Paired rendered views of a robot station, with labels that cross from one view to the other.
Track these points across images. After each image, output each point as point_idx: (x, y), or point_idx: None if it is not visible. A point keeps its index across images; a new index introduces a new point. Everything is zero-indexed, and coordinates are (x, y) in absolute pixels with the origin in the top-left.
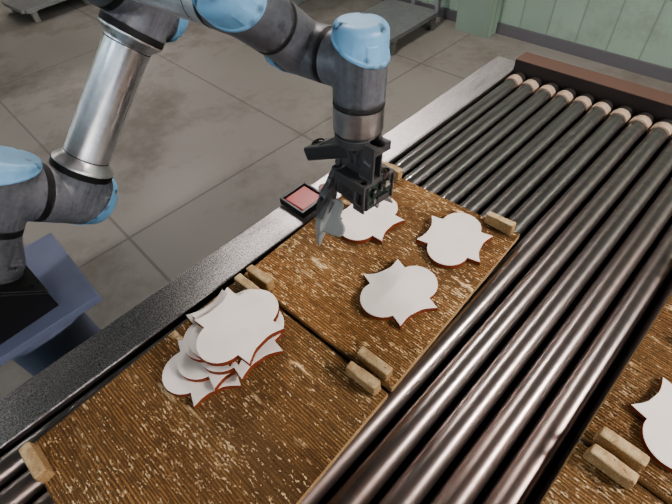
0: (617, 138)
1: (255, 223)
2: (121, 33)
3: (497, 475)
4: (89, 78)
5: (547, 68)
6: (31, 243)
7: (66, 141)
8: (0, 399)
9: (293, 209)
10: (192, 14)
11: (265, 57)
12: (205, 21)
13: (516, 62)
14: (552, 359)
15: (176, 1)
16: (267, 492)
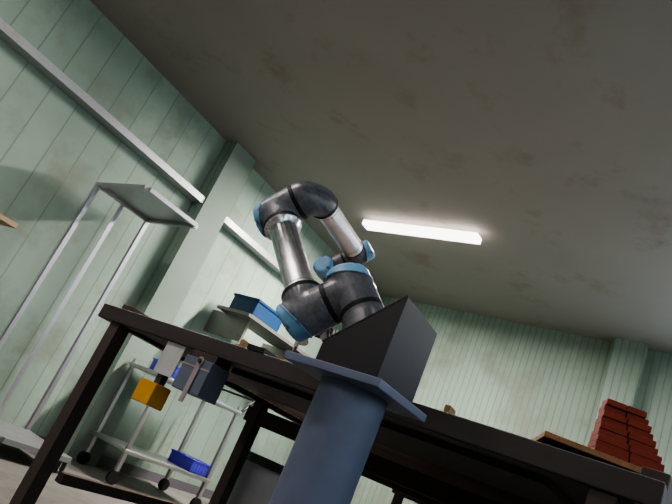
0: None
1: (281, 359)
2: (300, 230)
3: None
4: (301, 244)
5: (147, 316)
6: (301, 354)
7: (310, 275)
8: (430, 407)
9: (271, 355)
10: (359, 251)
11: (329, 269)
12: (360, 255)
13: (132, 309)
14: None
15: (358, 245)
16: None
